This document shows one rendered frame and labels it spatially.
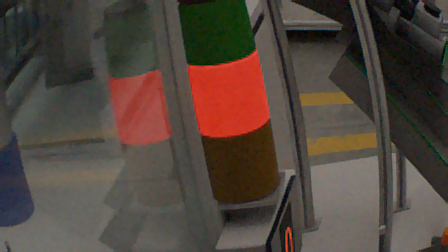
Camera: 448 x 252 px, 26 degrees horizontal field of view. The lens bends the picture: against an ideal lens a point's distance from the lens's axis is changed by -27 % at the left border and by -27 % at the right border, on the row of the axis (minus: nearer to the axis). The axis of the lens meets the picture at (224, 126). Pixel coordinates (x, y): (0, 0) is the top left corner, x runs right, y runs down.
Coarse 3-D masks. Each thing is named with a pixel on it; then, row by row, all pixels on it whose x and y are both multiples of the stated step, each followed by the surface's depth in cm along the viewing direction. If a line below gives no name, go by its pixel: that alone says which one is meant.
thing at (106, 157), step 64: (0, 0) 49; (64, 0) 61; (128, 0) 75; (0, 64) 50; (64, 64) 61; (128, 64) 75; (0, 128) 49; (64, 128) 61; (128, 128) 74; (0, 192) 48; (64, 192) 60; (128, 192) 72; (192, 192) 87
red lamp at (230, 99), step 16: (224, 64) 84; (240, 64) 84; (256, 64) 85; (192, 80) 85; (208, 80) 84; (224, 80) 84; (240, 80) 84; (256, 80) 85; (208, 96) 85; (224, 96) 85; (240, 96) 85; (256, 96) 86; (208, 112) 85; (224, 112) 85; (240, 112) 85; (256, 112) 86; (208, 128) 86; (224, 128) 85; (240, 128) 85; (256, 128) 86
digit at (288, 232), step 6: (288, 210) 91; (288, 216) 91; (282, 222) 89; (288, 222) 91; (282, 228) 89; (288, 228) 91; (282, 234) 89; (288, 234) 91; (282, 240) 89; (288, 240) 91; (282, 246) 88; (288, 246) 91; (294, 246) 94
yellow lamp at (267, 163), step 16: (208, 144) 87; (224, 144) 86; (240, 144) 86; (256, 144) 86; (272, 144) 88; (208, 160) 87; (224, 160) 86; (240, 160) 86; (256, 160) 87; (272, 160) 88; (208, 176) 88; (224, 176) 87; (240, 176) 87; (256, 176) 87; (272, 176) 88; (224, 192) 87; (240, 192) 87; (256, 192) 87
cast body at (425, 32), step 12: (420, 12) 127; (432, 12) 126; (408, 24) 130; (420, 24) 128; (432, 24) 127; (408, 36) 130; (420, 36) 128; (432, 36) 128; (444, 36) 130; (420, 48) 129; (432, 48) 128; (444, 48) 130
